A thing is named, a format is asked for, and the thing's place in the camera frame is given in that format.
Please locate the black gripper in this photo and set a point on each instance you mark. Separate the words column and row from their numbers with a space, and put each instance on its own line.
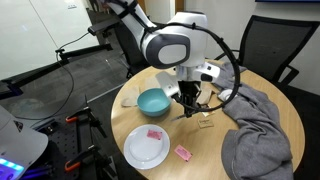
column 188, row 88

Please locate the black mesh office chair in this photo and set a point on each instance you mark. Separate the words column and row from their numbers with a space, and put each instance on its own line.
column 273, row 43

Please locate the white device with blue lights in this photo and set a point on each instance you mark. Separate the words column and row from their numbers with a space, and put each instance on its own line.
column 20, row 143

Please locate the brown sugar packet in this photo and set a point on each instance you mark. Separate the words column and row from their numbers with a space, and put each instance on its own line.
column 205, row 123

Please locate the pink sweetener packet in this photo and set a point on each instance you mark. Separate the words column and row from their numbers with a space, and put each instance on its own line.
column 154, row 134
column 183, row 153

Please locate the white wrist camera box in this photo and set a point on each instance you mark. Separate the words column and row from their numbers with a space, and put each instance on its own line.
column 167, row 84

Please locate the folded brown paper napkin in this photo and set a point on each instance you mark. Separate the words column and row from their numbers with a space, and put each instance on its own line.
column 204, row 95

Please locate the teal bowl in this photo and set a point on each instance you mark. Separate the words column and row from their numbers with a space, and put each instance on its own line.
column 153, row 103

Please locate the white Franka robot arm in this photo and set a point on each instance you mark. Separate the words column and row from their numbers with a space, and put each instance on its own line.
column 173, row 36

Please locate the flat brown paper napkin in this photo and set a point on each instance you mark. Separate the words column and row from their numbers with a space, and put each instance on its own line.
column 130, row 98

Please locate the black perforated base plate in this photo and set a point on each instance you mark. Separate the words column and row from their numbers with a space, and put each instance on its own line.
column 63, row 146

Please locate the grey hoodie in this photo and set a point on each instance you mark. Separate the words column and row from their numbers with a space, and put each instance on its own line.
column 256, row 133

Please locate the black boom stand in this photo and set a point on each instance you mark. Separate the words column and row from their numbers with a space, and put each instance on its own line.
column 50, row 66

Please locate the white rolled sock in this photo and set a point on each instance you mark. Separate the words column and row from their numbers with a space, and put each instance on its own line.
column 226, row 95

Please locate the white round plate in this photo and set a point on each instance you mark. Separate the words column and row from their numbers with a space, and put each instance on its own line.
column 140, row 153

